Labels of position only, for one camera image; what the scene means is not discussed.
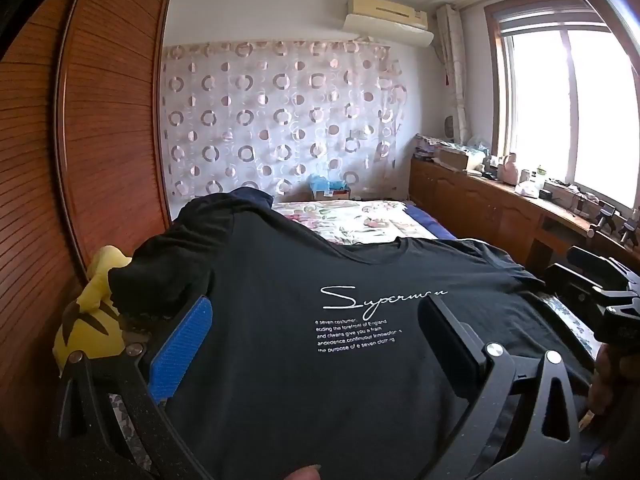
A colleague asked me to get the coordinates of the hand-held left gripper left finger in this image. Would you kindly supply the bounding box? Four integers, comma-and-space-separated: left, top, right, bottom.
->
55, 295, 216, 480

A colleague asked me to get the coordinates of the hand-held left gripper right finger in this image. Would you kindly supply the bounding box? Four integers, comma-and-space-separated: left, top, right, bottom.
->
416, 294, 583, 480

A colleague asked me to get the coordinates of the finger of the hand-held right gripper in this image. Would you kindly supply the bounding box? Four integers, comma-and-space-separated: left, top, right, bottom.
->
566, 246, 621, 283
544, 263, 607, 307

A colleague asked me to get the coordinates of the black printed t-shirt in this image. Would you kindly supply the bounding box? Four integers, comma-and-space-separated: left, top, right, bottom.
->
110, 195, 596, 480

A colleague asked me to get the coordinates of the person's right hand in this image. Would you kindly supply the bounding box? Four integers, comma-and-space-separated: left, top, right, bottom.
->
586, 342, 620, 423

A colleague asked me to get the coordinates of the blue floral white sheet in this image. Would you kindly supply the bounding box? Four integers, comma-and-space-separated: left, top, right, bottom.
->
530, 290, 608, 376

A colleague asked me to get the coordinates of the yellow plush toy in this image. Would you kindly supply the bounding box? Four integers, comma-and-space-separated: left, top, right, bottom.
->
54, 245, 133, 376

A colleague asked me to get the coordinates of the long wooden cabinet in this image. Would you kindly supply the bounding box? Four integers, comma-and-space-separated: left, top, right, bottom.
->
409, 152, 640, 281

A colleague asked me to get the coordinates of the pink bottle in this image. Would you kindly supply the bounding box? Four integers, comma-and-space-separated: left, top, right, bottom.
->
501, 154, 521, 185

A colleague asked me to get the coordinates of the navy blue bed sheet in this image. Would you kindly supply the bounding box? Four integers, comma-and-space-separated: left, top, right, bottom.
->
402, 201, 458, 241

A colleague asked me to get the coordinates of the floral bed blanket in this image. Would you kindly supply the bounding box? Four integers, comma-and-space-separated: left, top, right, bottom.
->
270, 199, 436, 247

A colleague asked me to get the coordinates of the navy blue garment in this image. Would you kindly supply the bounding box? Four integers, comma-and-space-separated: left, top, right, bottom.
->
227, 187, 275, 212

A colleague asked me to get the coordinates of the open cardboard box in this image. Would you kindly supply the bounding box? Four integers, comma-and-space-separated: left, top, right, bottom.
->
434, 146, 483, 173

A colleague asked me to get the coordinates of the window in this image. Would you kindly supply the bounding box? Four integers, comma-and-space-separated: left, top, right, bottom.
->
482, 0, 640, 221

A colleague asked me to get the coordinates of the small cardboard box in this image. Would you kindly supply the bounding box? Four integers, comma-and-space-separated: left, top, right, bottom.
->
311, 187, 352, 202

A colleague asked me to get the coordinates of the pile of printed bags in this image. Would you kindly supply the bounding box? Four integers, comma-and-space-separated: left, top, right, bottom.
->
414, 133, 447, 162

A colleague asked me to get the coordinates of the blue plastic packet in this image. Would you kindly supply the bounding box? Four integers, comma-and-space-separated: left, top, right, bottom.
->
306, 174, 351, 195

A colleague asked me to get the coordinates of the tied pale window curtain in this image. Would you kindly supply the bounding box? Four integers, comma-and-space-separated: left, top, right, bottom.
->
435, 4, 473, 143

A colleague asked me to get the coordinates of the wooden slatted wardrobe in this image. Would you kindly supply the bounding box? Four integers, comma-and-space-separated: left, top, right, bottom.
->
0, 0, 173, 411

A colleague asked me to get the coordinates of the black camera clamp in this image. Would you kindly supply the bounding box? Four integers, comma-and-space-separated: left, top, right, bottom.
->
617, 219, 640, 250
589, 202, 619, 237

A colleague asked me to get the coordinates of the circle patterned wall cloth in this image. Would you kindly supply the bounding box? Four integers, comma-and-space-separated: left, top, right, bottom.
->
161, 37, 408, 202

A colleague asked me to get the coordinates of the wall air conditioner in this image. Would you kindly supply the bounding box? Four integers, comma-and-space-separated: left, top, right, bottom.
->
342, 0, 435, 50

